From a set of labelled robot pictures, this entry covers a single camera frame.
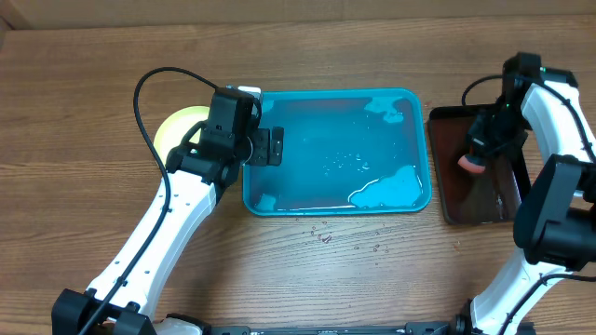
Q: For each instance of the yellow plate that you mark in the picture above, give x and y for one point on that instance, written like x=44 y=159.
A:
x=171 y=131

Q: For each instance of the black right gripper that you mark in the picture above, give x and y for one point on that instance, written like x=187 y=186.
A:
x=482 y=133

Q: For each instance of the red sponge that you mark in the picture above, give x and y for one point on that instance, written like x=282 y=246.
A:
x=472 y=163

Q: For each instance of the teal plastic tray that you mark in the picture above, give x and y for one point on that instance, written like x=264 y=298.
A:
x=345 y=152

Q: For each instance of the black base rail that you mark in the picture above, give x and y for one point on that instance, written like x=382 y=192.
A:
x=410 y=328

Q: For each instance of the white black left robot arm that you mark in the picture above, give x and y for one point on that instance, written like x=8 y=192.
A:
x=123 y=298

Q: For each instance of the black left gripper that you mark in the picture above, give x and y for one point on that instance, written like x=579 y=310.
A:
x=260 y=156

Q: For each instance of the dark brown rectangular tray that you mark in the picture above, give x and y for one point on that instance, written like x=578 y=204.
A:
x=467 y=198

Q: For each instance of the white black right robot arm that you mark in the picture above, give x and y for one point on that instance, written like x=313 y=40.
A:
x=554 y=241

